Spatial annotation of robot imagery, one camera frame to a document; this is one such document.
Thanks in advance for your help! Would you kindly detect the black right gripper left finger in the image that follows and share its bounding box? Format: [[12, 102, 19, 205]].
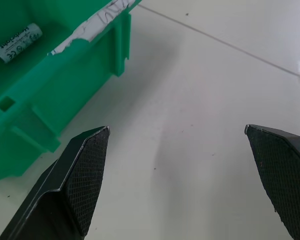
[[0, 126, 111, 240]]

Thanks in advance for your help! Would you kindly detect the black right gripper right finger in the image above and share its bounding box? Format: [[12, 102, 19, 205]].
[[244, 123, 300, 240]]

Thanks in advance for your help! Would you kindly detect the green plastic bin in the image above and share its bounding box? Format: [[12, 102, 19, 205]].
[[0, 0, 143, 185]]

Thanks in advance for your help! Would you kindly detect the white cylindrical battery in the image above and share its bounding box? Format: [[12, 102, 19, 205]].
[[0, 22, 43, 65]]

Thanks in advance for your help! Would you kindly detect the torn white paper label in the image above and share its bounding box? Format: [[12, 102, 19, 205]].
[[47, 0, 143, 56]]

